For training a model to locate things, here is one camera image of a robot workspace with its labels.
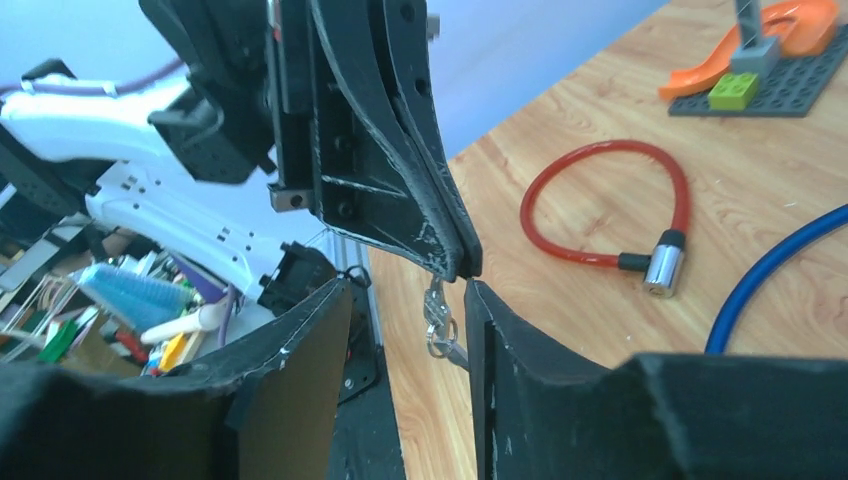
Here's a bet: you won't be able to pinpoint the blue cable lock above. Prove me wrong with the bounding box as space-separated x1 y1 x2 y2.
703 204 847 355

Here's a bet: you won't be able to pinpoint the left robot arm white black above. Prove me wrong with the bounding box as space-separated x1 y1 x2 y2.
1 1 483 314

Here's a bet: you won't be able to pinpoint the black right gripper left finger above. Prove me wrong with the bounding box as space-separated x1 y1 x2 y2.
1 279 353 479

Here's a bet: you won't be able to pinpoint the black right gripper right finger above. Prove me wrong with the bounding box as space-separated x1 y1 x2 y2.
464 280 847 479

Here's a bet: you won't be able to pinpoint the red cable lock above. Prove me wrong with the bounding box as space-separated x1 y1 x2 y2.
519 139 692 299

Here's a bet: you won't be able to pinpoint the orange grey toy block build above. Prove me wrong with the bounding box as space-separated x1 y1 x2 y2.
657 1 847 118

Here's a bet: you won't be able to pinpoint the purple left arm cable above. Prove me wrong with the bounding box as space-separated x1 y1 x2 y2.
0 58 187 99

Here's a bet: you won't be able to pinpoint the small silver keys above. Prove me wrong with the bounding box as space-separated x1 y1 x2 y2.
423 275 469 370

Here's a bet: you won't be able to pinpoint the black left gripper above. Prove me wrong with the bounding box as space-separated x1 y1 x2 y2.
139 1 483 282

